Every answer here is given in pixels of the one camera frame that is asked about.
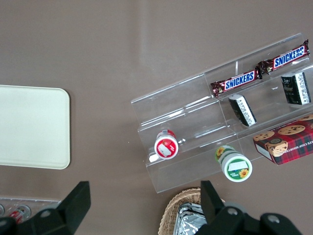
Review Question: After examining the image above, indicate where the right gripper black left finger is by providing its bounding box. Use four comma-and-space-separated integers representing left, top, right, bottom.
17, 181, 91, 235

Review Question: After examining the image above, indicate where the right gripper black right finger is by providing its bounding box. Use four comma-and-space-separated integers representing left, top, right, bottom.
199, 181, 303, 235

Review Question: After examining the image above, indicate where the light wicker oval basket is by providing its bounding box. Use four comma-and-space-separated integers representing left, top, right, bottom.
158, 187, 208, 235

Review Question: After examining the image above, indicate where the beige plastic serving tray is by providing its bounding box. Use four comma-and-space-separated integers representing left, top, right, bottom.
0, 85, 71, 170

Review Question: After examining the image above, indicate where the stack of foil trays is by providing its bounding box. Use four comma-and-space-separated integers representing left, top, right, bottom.
177, 202, 208, 235

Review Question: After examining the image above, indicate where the clear acrylic bottle rack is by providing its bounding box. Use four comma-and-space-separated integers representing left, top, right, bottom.
0, 195, 62, 221

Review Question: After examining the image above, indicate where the green lid yogurt bottle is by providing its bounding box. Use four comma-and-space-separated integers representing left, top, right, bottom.
215, 145, 253, 183

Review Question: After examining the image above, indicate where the red Coca-Cola bottle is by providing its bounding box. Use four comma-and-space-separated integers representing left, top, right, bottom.
9, 205, 31, 225

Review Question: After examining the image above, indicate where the red lid yogurt bottle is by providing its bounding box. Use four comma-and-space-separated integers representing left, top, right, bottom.
154, 129, 179, 160

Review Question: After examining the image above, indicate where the red tartan cookie box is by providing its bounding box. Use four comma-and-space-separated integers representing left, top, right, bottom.
252, 114, 313, 166

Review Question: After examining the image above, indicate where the small black white carton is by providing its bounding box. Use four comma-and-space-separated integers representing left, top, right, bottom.
228, 94, 257, 127
280, 71, 312, 106

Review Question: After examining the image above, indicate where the clear acrylic stepped stand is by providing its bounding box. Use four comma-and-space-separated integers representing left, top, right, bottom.
131, 73, 242, 194
204, 33, 313, 162

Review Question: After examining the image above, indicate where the Snickers chocolate bar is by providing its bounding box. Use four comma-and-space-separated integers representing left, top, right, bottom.
257, 39, 310, 75
210, 69, 264, 98

